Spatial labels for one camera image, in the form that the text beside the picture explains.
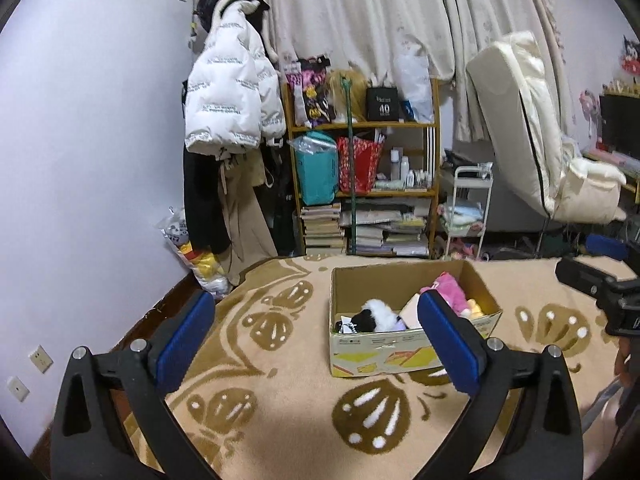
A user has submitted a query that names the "cream padded chair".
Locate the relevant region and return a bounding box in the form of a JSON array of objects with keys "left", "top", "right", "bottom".
[{"left": 466, "top": 31, "right": 627, "bottom": 225}]

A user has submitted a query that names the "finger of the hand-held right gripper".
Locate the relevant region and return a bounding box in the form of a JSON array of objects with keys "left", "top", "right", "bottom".
[
  {"left": 556, "top": 256, "right": 621, "bottom": 307},
  {"left": 585, "top": 234, "right": 632, "bottom": 262}
]

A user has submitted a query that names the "plastic bag of toys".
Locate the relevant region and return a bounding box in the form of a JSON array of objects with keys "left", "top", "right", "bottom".
[{"left": 161, "top": 207, "right": 232, "bottom": 295}]

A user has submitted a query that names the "stack of books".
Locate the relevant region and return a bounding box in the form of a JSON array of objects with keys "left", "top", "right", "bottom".
[{"left": 300, "top": 203, "right": 346, "bottom": 256}]

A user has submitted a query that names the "dark hanging garment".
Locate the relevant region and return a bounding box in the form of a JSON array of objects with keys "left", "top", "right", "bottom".
[{"left": 260, "top": 135, "right": 301, "bottom": 256}]

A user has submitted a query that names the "pink plush toy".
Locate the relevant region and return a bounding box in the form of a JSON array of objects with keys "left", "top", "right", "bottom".
[{"left": 419, "top": 271, "right": 471, "bottom": 317}]

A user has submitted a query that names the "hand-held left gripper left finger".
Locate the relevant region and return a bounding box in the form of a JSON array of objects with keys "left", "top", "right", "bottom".
[{"left": 50, "top": 290, "right": 221, "bottom": 480}]

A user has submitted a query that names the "group of cosmetic bottles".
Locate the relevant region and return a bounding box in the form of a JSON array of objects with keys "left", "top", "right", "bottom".
[{"left": 387, "top": 146, "right": 435, "bottom": 191}]

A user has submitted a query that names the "black coat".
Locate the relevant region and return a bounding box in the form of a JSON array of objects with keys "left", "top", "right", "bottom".
[{"left": 182, "top": 147, "right": 232, "bottom": 256}]

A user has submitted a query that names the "black box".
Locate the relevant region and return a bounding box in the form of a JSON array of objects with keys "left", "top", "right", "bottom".
[{"left": 366, "top": 86, "right": 401, "bottom": 122}]

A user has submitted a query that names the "wall socket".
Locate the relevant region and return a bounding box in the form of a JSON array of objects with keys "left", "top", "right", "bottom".
[
  {"left": 6, "top": 376, "right": 31, "bottom": 402},
  {"left": 28, "top": 345, "right": 54, "bottom": 374}
]

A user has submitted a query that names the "person's right hand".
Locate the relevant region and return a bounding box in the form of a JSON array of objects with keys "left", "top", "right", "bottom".
[{"left": 614, "top": 337, "right": 633, "bottom": 380}]

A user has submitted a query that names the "pink and black printed package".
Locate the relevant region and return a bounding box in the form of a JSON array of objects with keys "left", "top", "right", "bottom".
[{"left": 285, "top": 55, "right": 333, "bottom": 128}]

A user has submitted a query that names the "black and white plush toy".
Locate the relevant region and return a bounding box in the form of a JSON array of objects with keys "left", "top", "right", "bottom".
[{"left": 335, "top": 299, "right": 406, "bottom": 335}]

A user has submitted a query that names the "cream curtain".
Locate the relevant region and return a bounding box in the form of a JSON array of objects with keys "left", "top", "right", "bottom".
[{"left": 250, "top": 0, "right": 571, "bottom": 143}]

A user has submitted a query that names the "white puffer jacket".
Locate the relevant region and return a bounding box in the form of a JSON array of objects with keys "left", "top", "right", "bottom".
[{"left": 184, "top": 0, "right": 286, "bottom": 156}]

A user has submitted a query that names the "cardboard box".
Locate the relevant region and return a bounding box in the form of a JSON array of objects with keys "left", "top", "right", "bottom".
[{"left": 329, "top": 259, "right": 504, "bottom": 379}]

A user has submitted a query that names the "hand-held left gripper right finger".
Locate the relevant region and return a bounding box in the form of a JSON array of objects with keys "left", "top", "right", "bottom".
[{"left": 417, "top": 290, "right": 585, "bottom": 480}]

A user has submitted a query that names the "beige coat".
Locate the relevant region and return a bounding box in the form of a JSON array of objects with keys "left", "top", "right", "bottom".
[{"left": 217, "top": 152, "right": 278, "bottom": 277}]

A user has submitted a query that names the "white trolley cart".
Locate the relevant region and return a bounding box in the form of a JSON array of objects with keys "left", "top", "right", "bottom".
[{"left": 439, "top": 162, "right": 495, "bottom": 261}]

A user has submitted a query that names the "beige patterned blanket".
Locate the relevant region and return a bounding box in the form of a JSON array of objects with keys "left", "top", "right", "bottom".
[{"left": 115, "top": 255, "right": 640, "bottom": 480}]

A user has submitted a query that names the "black monitor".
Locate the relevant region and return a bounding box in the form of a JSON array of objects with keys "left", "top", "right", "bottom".
[{"left": 597, "top": 92, "right": 640, "bottom": 161}]

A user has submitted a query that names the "wooden shelf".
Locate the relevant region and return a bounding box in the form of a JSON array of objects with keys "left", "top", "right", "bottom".
[{"left": 281, "top": 77, "right": 442, "bottom": 261}]

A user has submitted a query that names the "pile of magazines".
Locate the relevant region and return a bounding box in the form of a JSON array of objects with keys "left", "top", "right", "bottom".
[{"left": 340, "top": 200, "right": 432, "bottom": 258}]

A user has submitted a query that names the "grey blue cloth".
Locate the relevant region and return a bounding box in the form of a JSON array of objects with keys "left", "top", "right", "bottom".
[{"left": 582, "top": 380, "right": 626, "bottom": 431}]

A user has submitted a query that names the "blond wig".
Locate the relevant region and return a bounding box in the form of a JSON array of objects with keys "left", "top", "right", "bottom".
[{"left": 326, "top": 69, "right": 367, "bottom": 123}]

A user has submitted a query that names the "green pole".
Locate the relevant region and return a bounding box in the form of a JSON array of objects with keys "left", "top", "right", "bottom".
[{"left": 339, "top": 75, "right": 361, "bottom": 256}]

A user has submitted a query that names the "teal bag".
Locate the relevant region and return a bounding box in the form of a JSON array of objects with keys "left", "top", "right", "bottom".
[{"left": 295, "top": 131, "right": 338, "bottom": 206}]

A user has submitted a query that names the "clear plastic bag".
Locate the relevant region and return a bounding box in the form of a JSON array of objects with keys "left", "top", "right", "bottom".
[{"left": 394, "top": 42, "right": 435, "bottom": 123}]

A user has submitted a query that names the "red patterned bag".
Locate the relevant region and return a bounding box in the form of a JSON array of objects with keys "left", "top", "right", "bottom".
[{"left": 336, "top": 135, "right": 386, "bottom": 195}]

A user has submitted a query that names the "pink wall sticker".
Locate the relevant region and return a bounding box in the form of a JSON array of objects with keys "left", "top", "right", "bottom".
[{"left": 580, "top": 89, "right": 603, "bottom": 138}]

